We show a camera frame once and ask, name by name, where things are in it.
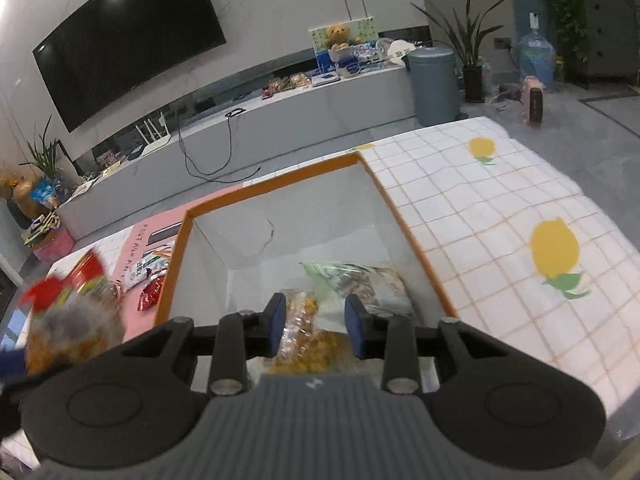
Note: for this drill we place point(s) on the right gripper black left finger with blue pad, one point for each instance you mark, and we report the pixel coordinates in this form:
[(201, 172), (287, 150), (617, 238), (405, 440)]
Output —
[(243, 336)]

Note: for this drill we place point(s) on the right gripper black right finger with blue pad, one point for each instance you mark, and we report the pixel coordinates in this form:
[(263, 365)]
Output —
[(387, 338)]

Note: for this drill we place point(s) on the silver green snack bag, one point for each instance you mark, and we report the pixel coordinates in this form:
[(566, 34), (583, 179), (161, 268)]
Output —
[(379, 288)]

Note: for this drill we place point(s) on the yellow popcorn snack bag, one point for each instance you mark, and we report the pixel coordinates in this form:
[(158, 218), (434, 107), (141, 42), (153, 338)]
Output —
[(304, 348)]

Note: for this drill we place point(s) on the orange cardboard box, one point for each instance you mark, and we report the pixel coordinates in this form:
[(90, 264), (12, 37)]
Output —
[(236, 250)]

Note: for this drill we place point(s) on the red snack packet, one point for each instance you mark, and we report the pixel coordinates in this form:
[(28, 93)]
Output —
[(151, 291)]

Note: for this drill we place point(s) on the white carrot snack packet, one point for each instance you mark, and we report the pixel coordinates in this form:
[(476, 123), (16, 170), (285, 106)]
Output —
[(152, 262)]

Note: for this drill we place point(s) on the lemon pattern white tablecloth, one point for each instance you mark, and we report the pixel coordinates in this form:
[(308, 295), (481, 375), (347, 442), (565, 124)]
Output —
[(517, 382)]

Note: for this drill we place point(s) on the red orange chips bag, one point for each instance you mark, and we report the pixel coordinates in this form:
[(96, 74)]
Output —
[(86, 276)]

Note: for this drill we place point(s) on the pink basket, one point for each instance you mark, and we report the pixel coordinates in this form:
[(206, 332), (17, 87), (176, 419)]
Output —
[(55, 245)]

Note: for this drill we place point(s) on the white wifi router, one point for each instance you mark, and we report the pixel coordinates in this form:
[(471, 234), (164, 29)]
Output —
[(154, 132)]

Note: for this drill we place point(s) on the grey tv console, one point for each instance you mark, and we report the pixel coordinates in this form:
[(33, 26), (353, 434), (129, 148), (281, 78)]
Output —
[(219, 145)]

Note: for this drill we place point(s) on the potted plant left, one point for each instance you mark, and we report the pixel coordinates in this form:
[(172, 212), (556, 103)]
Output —
[(43, 154)]

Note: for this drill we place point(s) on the potted plant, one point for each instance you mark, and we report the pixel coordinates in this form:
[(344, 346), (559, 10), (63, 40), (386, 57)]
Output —
[(43, 154), (465, 33)]

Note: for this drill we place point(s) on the blue grey trash bin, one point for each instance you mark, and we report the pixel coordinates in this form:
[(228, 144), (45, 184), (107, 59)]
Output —
[(432, 73)]

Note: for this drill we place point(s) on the golden vase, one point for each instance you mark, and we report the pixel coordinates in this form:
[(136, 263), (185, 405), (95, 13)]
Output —
[(22, 196)]

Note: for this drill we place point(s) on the pink small heater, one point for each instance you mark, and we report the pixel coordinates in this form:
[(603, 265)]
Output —
[(533, 100)]

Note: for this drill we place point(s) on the brown teddy bear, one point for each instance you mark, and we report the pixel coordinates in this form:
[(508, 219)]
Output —
[(338, 37)]

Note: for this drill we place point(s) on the potted plant right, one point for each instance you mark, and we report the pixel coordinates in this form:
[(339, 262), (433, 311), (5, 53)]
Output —
[(465, 33)]

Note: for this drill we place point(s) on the water bottle jug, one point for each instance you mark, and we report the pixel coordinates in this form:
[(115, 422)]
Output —
[(536, 55)]

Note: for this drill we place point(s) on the black wall television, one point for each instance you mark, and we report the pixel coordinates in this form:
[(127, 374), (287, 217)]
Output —
[(107, 48)]

